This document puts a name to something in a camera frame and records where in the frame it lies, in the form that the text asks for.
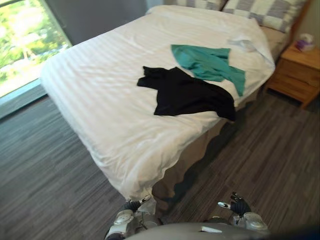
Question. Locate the large window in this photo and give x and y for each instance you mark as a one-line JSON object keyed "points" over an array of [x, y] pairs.
{"points": [[25, 37]]}

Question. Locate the large checkered pillow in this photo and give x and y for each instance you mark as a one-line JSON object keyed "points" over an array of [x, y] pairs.
{"points": [[270, 12]]}

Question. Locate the beige mattress sheet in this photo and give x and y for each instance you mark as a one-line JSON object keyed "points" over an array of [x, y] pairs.
{"points": [[275, 40]]}

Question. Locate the black cloth garment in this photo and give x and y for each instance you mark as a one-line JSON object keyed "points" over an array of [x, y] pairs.
{"points": [[185, 95]]}

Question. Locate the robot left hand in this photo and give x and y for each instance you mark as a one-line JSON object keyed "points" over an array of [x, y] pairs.
{"points": [[132, 205]]}

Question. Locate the wooden nightstand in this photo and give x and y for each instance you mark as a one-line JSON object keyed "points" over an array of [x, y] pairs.
{"points": [[295, 75]]}

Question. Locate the small checkered pillow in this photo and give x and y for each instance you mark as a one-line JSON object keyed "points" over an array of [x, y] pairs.
{"points": [[200, 3]]}

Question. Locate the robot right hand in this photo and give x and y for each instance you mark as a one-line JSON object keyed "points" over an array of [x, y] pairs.
{"points": [[240, 206]]}

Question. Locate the grey robot torso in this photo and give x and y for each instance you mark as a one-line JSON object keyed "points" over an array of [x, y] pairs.
{"points": [[187, 232]]}

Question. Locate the purple tissue box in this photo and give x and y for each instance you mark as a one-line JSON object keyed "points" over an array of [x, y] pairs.
{"points": [[303, 45]]}

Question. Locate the wooden headboard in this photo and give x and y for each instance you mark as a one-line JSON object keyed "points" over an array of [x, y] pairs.
{"points": [[299, 22]]}

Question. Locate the teal cloth garment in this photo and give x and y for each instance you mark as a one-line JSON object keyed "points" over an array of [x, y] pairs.
{"points": [[205, 62]]}

